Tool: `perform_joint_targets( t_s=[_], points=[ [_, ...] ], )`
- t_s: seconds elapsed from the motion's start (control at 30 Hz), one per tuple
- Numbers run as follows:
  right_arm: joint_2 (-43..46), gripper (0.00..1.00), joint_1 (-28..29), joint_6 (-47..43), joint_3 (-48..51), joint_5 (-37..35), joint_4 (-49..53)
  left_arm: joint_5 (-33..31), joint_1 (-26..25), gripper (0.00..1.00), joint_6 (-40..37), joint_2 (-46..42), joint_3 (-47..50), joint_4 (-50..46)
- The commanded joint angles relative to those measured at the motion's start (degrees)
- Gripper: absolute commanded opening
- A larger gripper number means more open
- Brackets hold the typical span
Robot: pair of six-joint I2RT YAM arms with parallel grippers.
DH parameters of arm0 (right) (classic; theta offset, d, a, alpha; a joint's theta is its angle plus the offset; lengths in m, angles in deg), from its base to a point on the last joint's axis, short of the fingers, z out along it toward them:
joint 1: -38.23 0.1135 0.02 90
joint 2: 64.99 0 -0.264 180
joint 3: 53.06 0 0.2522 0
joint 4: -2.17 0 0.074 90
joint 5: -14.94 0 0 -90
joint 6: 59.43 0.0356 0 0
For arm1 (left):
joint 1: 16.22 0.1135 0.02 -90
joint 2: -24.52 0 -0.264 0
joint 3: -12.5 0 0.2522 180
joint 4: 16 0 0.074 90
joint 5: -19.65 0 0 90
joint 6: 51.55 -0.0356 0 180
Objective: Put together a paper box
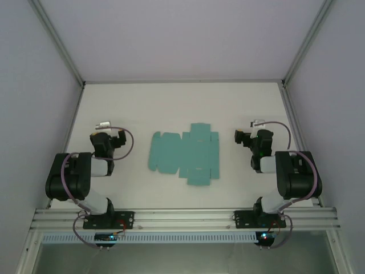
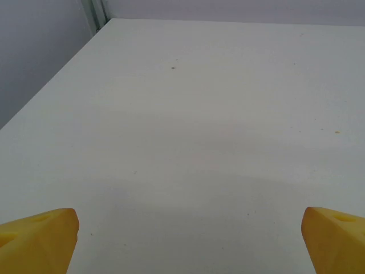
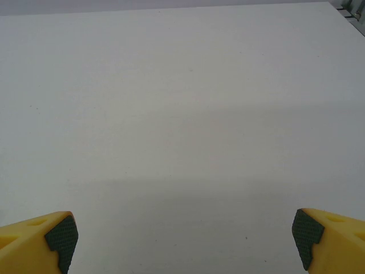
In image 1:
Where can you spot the teal paper box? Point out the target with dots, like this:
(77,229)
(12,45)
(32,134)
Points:
(196,154)

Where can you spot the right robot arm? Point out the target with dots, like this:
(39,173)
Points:
(296,179)

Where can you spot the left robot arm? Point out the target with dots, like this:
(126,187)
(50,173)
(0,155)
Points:
(71,182)

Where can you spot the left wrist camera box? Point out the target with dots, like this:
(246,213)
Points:
(104,125)

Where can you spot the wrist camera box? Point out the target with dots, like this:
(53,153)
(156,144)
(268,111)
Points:
(257,124)
(104,125)

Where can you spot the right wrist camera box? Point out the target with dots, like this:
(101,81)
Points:
(257,124)

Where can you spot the aluminium table side rail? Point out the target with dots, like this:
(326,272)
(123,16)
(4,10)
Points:
(291,114)
(72,120)

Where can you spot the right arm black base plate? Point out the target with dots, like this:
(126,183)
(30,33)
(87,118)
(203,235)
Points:
(242,219)

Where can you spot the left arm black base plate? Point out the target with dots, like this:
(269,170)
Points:
(128,219)

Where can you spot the aluminium frame post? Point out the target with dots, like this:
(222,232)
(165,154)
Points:
(306,42)
(60,42)

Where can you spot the aluminium mounting rail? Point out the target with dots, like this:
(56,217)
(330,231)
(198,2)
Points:
(182,219)

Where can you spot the aluminium frame leg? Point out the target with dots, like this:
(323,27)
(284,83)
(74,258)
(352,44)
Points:
(338,251)
(29,251)

